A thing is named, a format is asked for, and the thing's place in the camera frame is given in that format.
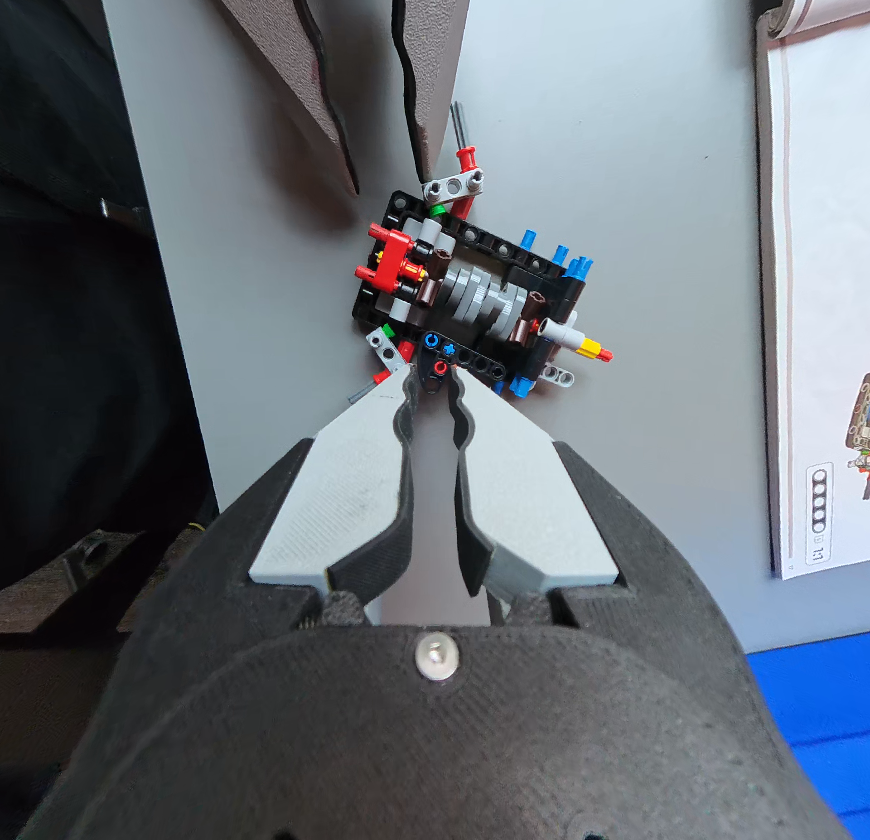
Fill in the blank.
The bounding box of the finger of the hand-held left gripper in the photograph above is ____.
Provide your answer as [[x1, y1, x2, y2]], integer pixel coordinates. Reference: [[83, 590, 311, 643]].
[[389, 0, 477, 183], [204, 0, 361, 197]]

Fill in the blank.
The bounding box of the small black lego subassembly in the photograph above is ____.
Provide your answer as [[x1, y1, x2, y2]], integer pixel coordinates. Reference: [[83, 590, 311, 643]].
[[416, 330, 508, 394]]

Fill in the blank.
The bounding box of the blue storage bin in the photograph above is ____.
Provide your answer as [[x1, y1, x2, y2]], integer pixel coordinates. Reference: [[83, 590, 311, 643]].
[[746, 632, 870, 840]]

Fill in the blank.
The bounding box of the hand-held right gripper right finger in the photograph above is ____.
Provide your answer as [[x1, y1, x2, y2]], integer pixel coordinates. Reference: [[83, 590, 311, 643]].
[[449, 366, 621, 603]]

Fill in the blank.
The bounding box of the lego chassis assembly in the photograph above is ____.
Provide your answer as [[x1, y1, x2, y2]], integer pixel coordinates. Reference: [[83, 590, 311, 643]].
[[348, 101, 614, 406]]

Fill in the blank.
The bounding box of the black harness strap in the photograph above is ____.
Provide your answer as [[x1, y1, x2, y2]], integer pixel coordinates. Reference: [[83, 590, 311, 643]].
[[101, 198, 149, 235]]

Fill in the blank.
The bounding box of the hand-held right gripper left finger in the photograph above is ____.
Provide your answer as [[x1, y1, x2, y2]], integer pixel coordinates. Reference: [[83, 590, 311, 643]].
[[248, 364, 418, 606]]

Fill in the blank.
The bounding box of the lego instruction booklet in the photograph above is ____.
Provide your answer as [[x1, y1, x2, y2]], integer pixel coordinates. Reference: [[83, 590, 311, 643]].
[[756, 0, 870, 580]]

